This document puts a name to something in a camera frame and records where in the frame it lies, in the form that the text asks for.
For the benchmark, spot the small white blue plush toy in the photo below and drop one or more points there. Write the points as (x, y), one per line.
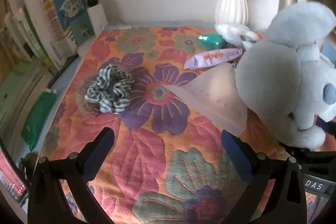
(231, 32)

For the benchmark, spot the light blue card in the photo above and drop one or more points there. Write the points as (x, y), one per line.
(329, 53)

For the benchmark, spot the purple snack packet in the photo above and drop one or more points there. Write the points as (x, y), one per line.
(210, 58)

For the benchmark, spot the teal green packet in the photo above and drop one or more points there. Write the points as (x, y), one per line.
(214, 41)

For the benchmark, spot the green tissue packet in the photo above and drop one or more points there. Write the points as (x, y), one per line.
(38, 119)

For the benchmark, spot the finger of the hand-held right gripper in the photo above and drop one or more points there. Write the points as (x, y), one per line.
(326, 124)

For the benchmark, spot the blue striped scrunchie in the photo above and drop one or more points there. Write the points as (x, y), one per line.
(105, 92)

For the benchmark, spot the floral woven blanket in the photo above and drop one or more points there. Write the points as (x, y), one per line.
(147, 140)

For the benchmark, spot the row of upright books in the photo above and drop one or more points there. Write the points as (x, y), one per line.
(18, 37)

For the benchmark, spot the translucent white dotted pouch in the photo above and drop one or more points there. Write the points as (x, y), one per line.
(218, 98)

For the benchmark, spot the white box with black band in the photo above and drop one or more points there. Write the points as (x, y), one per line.
(95, 8)

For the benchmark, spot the pale green folder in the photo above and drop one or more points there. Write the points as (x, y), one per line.
(18, 87)

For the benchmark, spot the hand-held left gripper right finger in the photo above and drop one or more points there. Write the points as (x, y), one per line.
(236, 158)

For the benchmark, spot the large light blue plush toy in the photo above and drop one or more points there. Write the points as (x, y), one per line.
(270, 77)

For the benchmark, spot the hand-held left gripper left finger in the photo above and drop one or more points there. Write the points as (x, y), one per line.
(101, 150)

